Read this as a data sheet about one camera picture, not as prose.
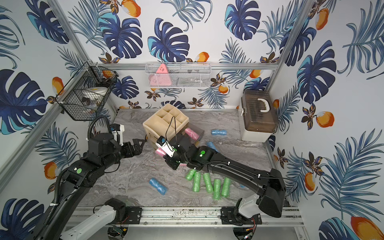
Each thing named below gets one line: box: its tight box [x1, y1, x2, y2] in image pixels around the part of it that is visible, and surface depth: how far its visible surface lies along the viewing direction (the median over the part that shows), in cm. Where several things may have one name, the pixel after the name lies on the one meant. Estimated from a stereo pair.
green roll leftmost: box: [185, 169, 197, 181], surface depth 87 cm
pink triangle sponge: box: [148, 63, 172, 86], surface depth 92 cm
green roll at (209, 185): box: [203, 172, 214, 194], surface depth 85 cm
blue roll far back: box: [211, 129, 228, 136], surface depth 106 cm
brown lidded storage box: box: [238, 89, 278, 143], surface depth 98 cm
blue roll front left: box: [149, 178, 168, 196], surface depth 84 cm
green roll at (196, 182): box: [192, 171, 201, 193], surface depth 86 cm
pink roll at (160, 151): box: [156, 147, 167, 157], surface depth 70 cm
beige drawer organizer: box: [142, 103, 190, 146], surface depth 83 cm
